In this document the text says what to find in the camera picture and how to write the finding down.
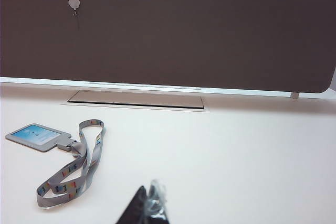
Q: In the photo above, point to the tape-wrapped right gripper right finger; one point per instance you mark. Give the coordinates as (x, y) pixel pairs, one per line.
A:
(157, 205)

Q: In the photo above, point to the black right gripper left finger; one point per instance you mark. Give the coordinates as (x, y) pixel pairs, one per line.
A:
(135, 208)

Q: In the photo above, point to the brown desk divider panel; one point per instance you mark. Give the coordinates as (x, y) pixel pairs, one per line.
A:
(183, 37)

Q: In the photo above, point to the white divider support leg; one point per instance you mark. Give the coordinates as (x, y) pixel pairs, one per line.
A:
(295, 95)

